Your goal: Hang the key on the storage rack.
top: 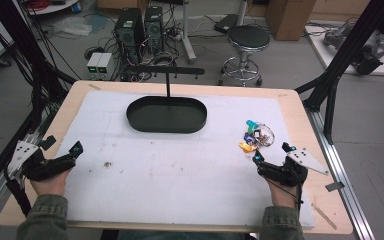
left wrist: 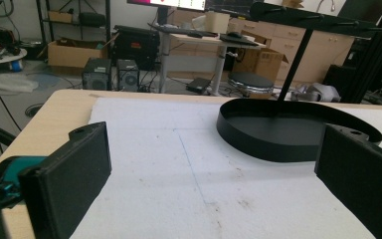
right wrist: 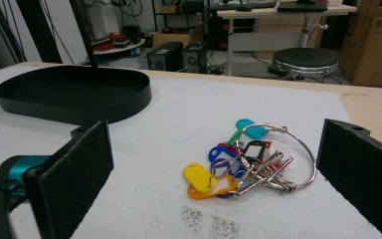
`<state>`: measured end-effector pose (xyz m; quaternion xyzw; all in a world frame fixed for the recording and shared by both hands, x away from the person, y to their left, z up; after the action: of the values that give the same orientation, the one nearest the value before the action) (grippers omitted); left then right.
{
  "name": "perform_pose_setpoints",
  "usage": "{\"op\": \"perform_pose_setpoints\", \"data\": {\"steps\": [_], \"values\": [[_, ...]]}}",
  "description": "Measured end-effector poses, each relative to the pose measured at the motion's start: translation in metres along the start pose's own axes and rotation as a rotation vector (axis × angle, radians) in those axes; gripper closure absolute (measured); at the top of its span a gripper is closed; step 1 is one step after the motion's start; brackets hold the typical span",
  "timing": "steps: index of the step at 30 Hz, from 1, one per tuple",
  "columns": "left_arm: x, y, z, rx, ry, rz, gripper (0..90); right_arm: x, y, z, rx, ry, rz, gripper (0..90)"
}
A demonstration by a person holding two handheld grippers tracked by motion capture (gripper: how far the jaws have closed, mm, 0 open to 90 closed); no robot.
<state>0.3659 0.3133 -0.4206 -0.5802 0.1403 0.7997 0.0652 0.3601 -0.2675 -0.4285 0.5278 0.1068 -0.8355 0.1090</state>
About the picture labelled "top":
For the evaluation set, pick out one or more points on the black flat case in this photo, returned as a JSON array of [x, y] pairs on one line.
[[226, 23]]

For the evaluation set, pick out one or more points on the key with blue tag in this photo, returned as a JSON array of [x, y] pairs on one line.
[[248, 138]]

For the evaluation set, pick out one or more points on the white bench power supply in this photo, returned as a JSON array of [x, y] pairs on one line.
[[104, 66], [93, 66]]

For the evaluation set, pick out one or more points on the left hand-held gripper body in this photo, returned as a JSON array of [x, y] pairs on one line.
[[46, 166]]

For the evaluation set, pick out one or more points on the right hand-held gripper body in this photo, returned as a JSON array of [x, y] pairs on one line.
[[290, 170]]

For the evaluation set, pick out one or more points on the white desk leg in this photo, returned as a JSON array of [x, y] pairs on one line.
[[186, 31]]

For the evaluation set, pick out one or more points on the key with teal tag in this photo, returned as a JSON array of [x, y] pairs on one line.
[[251, 125]]

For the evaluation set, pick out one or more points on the white board with robot parts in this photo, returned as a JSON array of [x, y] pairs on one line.
[[356, 50]]

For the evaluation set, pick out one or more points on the person's left hand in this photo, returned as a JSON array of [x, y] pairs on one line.
[[51, 185]]

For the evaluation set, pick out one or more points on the white foam mat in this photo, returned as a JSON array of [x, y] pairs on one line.
[[180, 176]]

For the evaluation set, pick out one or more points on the person's right hand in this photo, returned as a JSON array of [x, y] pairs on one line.
[[282, 195]]

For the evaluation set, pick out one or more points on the black computer tower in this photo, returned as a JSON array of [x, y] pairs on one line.
[[128, 31], [154, 28]]

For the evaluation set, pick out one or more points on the key with orange tag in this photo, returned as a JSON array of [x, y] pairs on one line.
[[247, 147]]

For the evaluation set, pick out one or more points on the brown cardboard box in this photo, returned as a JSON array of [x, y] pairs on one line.
[[290, 18]]

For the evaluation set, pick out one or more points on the black metal frame strut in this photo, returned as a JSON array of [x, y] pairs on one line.
[[30, 66], [343, 56]]

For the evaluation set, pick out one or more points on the clear plastic bag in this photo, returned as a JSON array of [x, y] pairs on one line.
[[73, 26]]

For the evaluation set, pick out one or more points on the grey tape strip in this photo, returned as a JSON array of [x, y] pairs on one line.
[[334, 186]]

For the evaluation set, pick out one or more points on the black round stool chrome base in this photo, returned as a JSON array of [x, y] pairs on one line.
[[248, 38]]

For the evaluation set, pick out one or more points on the black hook stand with tray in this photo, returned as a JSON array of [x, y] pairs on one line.
[[166, 115]]

